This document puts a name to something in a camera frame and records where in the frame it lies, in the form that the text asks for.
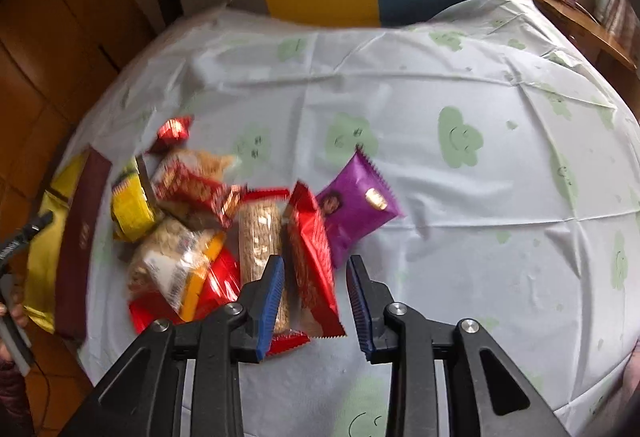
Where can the yellow snack packet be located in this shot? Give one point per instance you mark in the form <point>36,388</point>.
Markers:
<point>134,209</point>

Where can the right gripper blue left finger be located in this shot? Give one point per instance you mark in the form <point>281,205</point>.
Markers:
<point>261,301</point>

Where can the clear oat bar packet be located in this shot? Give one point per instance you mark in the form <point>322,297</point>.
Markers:
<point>262,233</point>

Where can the purple snack packet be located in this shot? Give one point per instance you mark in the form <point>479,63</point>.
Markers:
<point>354,204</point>

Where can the wooden cabinet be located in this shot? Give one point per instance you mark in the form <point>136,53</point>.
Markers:
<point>57,59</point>

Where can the wooden side table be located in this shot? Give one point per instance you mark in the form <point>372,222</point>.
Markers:
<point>593,41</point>

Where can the red cake snack packet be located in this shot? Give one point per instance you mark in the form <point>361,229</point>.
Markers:
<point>318,315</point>

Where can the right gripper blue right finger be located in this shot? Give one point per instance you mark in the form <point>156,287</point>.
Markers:
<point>369,300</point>

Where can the red beige biscuit packet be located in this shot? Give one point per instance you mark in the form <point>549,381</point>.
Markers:
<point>189,184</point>

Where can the red orange clear snack packet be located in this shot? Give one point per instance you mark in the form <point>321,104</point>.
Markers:
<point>180,275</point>

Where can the small red candy packet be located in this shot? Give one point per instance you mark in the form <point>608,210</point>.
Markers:
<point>172,134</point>

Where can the gold tin box maroon rim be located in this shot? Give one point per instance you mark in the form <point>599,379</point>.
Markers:
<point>59,258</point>

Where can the white tablecloth green smileys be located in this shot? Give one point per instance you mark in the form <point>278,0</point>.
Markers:
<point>515,163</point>

